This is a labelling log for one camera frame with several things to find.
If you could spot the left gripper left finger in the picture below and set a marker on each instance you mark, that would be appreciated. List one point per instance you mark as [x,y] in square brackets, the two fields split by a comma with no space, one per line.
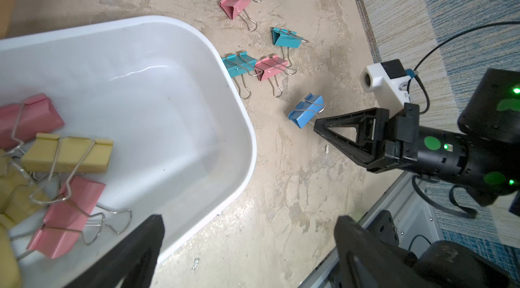
[132,262]

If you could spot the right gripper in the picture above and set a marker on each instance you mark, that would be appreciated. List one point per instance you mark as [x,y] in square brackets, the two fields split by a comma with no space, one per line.
[418,146]

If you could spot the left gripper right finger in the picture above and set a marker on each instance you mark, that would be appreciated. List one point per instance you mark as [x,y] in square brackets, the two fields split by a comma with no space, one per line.
[367,262]

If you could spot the blue binder clip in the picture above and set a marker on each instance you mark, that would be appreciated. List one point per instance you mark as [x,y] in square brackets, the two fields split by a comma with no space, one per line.
[306,110]

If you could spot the pink binder clip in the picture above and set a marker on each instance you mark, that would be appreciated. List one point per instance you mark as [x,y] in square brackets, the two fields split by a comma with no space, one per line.
[267,69]
[34,115]
[237,9]

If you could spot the white plastic storage box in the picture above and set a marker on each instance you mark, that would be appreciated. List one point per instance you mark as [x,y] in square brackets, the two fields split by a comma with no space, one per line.
[184,147]

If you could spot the teal binder clip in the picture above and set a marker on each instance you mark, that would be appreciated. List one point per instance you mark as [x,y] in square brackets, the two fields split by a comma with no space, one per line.
[237,66]
[287,39]

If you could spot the yellow binder clip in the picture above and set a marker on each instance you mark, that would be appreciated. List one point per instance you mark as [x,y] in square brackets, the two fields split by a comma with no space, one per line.
[55,154]

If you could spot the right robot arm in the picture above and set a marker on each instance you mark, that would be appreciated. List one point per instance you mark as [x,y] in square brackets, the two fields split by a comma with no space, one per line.
[482,157]

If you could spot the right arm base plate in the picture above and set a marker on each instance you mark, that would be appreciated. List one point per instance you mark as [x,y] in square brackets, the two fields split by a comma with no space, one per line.
[381,225]

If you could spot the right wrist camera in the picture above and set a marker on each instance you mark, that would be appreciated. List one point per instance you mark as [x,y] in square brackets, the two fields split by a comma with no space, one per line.
[388,82]

